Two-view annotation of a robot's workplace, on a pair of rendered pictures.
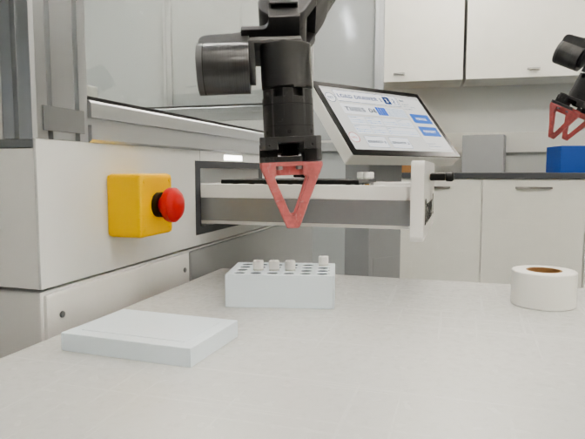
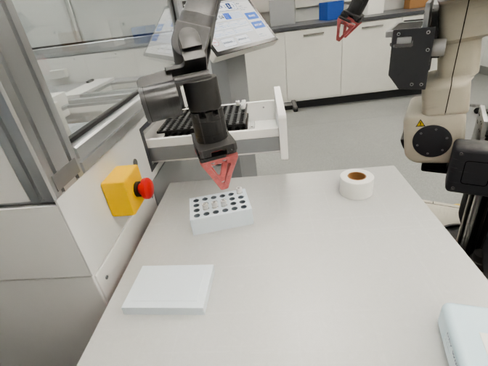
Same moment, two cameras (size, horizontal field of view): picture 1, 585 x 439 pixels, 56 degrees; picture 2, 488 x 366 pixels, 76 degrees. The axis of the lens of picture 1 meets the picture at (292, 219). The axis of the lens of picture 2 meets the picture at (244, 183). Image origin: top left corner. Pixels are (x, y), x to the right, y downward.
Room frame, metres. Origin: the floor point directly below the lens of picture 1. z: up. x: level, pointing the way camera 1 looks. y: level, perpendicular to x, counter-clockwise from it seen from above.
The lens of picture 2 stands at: (0.10, 0.06, 1.15)
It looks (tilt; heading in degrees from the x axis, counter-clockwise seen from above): 29 degrees down; 349
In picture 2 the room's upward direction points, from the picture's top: 8 degrees counter-clockwise
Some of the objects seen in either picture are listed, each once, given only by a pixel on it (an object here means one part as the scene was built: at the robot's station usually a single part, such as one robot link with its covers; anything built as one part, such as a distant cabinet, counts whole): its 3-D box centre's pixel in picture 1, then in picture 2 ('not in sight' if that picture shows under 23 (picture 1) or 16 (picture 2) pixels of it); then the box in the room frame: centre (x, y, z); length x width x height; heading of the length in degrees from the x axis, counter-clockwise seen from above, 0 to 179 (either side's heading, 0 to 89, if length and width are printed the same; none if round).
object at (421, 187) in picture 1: (424, 196); (280, 118); (0.87, -0.21, 0.87); 0.29 x 0.02 x 0.11; 163
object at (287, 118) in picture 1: (288, 123); (210, 127); (0.63, 0.00, 0.97); 0.10 x 0.07 x 0.07; 2
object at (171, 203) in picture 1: (168, 205); (144, 188); (0.64, 0.14, 0.88); 0.04 x 0.03 x 0.04; 163
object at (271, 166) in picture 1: (291, 185); (218, 164); (0.63, 0.00, 0.90); 0.07 x 0.07 x 0.09; 2
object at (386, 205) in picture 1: (298, 200); (204, 129); (0.94, -0.01, 0.86); 0.40 x 0.26 x 0.06; 73
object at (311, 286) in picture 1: (283, 284); (220, 210); (0.65, 0.01, 0.78); 0.12 x 0.08 x 0.04; 85
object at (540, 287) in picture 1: (543, 287); (356, 184); (0.63, -0.29, 0.78); 0.07 x 0.07 x 0.04
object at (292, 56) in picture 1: (280, 68); (198, 94); (0.63, 0.01, 1.03); 0.07 x 0.06 x 0.07; 92
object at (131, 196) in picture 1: (143, 204); (126, 189); (0.65, 0.18, 0.88); 0.07 x 0.05 x 0.07; 163
